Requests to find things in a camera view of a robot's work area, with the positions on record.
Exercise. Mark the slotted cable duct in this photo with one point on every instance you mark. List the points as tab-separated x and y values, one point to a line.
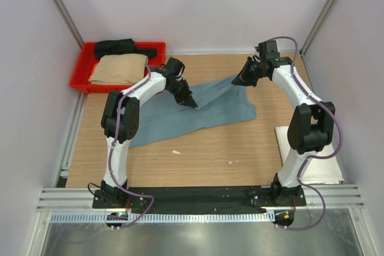
117	217

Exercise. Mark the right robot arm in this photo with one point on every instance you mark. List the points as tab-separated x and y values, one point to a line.
310	129

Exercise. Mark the beige folded t-shirt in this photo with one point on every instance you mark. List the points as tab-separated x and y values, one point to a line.
127	69

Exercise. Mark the blue t-shirt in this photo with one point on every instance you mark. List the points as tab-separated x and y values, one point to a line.
218	103

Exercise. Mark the black t-shirt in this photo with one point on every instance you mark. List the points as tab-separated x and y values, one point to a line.
121	47

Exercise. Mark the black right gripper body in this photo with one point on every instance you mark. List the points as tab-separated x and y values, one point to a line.
252	72

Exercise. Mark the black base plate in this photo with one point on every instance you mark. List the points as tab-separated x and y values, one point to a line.
195	199

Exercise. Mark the white folded t-shirt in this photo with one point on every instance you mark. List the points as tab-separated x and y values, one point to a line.
319	171

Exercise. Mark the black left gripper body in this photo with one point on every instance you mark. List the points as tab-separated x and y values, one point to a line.
180	92

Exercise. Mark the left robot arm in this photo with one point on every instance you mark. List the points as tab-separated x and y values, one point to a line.
120	121

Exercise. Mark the red plastic bin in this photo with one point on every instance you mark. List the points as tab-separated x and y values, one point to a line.
87	61

